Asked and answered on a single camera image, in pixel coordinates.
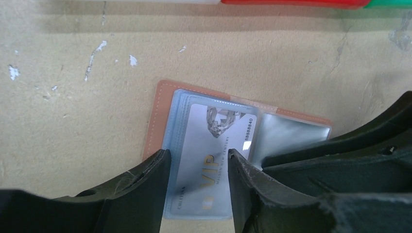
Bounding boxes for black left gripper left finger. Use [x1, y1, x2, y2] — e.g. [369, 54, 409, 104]
[0, 150, 171, 233]

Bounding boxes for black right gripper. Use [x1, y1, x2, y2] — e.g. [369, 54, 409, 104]
[262, 91, 412, 197]

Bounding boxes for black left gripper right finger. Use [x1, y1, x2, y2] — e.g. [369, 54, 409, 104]
[227, 149, 412, 233]

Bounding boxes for brown leather card holder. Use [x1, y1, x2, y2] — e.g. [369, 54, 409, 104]
[143, 80, 332, 220]

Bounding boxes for green plastic bin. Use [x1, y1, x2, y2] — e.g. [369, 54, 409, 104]
[364, 0, 412, 9]

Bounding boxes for red plastic bin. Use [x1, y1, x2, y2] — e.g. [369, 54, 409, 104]
[221, 0, 370, 9]

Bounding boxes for white plastic bin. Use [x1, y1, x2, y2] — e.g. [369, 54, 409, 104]
[80, 0, 223, 5]

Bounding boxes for silver VIP card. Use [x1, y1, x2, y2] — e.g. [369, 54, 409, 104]
[169, 103, 257, 218]

